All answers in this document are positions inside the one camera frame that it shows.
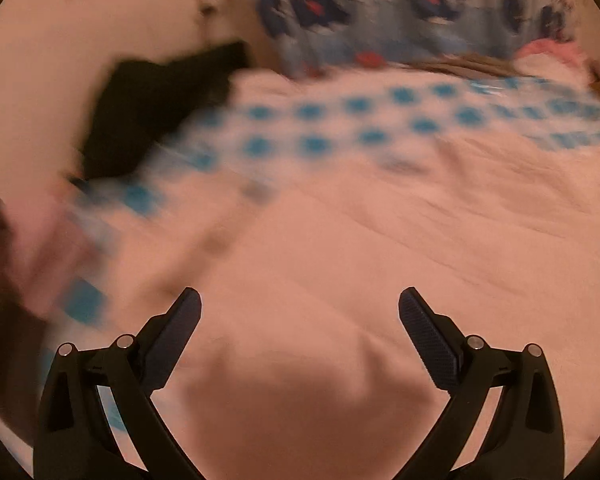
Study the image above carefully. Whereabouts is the whale print curtain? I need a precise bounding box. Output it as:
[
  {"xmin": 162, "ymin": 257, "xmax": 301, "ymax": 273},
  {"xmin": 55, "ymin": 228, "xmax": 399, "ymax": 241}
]
[{"xmin": 252, "ymin": 0, "xmax": 577, "ymax": 77}]

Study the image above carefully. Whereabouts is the white quilted padded coat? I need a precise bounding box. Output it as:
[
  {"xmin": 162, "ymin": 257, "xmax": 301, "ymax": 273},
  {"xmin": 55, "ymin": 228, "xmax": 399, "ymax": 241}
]
[{"xmin": 55, "ymin": 136, "xmax": 600, "ymax": 479}]

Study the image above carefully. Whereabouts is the pink garment by curtain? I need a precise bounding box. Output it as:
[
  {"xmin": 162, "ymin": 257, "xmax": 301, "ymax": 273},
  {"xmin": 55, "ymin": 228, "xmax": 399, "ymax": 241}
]
[{"xmin": 513, "ymin": 38, "xmax": 592, "ymax": 87}]

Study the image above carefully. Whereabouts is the blue white checkered storage bag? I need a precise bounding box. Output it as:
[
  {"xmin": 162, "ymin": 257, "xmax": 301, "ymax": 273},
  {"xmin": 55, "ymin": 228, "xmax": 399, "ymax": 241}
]
[{"xmin": 42, "ymin": 72, "xmax": 600, "ymax": 361}]

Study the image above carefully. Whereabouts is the pink purple folded garment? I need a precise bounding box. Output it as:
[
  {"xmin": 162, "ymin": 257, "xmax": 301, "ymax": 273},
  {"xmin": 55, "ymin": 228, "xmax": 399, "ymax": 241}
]
[{"xmin": 0, "ymin": 179, "xmax": 112, "ymax": 411}]

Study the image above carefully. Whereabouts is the brown grey garment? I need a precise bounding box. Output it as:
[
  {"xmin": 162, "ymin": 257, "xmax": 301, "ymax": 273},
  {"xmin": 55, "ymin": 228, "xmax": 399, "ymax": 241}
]
[{"xmin": 406, "ymin": 53, "xmax": 524, "ymax": 80}]

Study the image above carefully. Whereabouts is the black jacket pile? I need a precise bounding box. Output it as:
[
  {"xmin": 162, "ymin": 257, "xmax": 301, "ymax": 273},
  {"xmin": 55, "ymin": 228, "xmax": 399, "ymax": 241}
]
[{"xmin": 68, "ymin": 40, "xmax": 251, "ymax": 188}]

